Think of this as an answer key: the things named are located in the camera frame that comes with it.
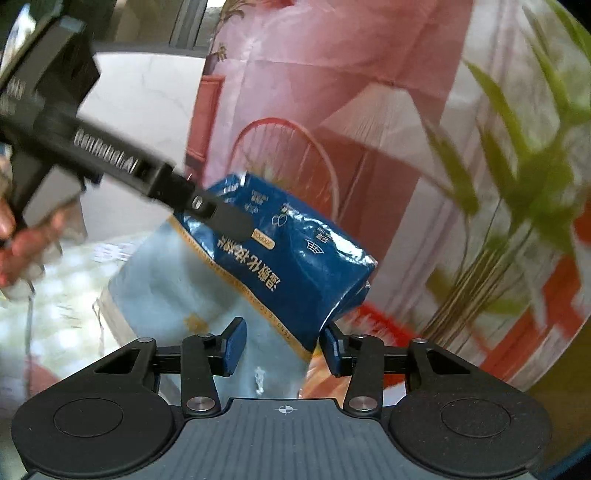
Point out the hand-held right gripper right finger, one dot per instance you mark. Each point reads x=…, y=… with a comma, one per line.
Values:
x=333, y=348

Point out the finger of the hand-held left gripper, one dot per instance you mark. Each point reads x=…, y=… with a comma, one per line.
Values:
x=217, y=214

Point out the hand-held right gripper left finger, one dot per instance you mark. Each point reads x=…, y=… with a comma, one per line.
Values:
x=235, y=346

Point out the blue plastic packet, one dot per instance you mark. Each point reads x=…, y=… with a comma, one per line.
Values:
x=286, y=267

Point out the person's left hand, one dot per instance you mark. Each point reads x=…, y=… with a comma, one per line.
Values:
x=27, y=249

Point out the printed backdrop cloth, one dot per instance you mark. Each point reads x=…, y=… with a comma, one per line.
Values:
x=369, y=115

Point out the olive yellow board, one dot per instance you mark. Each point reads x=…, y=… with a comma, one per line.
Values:
x=563, y=369

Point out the dark window frame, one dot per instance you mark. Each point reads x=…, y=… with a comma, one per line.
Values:
x=184, y=23

